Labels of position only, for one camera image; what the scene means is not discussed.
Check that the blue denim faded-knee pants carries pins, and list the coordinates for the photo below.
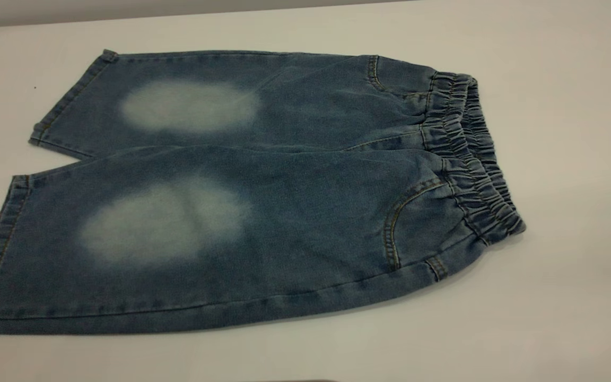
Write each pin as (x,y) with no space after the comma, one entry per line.
(295,212)

